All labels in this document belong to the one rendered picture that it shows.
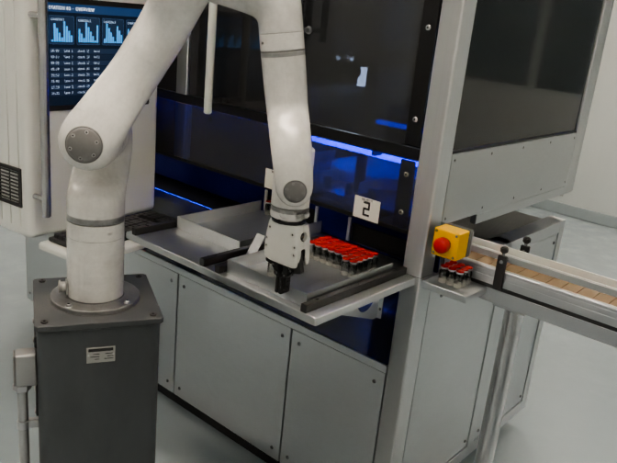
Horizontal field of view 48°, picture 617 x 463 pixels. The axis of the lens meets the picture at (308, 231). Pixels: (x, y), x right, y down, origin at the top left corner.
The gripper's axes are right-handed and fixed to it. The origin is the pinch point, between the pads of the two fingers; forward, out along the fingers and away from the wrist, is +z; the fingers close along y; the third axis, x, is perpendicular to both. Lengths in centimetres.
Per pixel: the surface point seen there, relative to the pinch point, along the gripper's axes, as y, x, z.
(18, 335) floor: 177, -27, 92
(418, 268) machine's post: -11.4, -39.4, 1.5
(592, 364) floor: -13, -221, 92
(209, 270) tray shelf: 23.7, 0.6, 4.5
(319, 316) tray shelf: -10.7, -0.8, 4.2
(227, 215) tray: 54, -32, 3
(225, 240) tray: 33.5, -13.3, 2.0
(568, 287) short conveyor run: -45, -55, -1
